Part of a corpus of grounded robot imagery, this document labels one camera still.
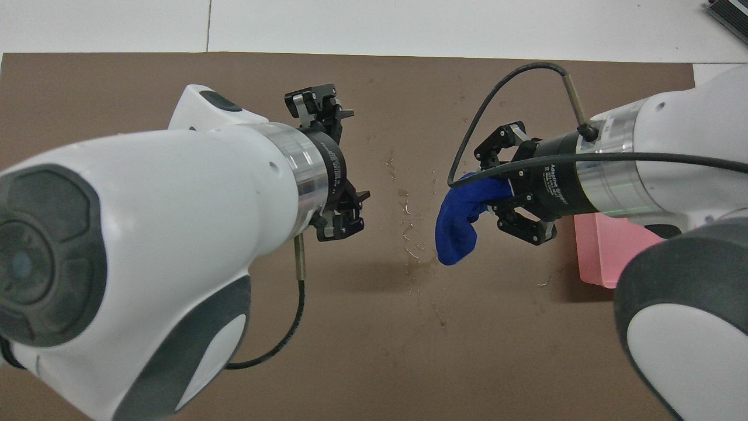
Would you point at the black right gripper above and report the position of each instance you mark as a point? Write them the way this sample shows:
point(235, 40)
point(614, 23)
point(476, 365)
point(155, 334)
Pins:
point(555, 181)

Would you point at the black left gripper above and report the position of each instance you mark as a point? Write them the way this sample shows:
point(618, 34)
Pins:
point(336, 169)

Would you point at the blue towel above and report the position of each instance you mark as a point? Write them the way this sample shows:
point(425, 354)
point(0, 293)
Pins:
point(461, 222)

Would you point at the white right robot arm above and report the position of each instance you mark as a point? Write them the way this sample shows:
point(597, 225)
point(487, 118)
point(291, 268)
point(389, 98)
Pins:
point(689, 152)

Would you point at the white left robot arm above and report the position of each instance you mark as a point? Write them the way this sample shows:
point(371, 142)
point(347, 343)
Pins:
point(146, 234)

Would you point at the pink plastic bin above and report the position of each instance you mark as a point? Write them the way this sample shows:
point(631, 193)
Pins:
point(596, 251)

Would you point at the brown table mat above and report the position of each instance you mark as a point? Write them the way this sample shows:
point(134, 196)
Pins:
point(409, 362)

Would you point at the dark keyboard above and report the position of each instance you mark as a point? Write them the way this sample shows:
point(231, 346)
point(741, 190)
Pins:
point(730, 13)

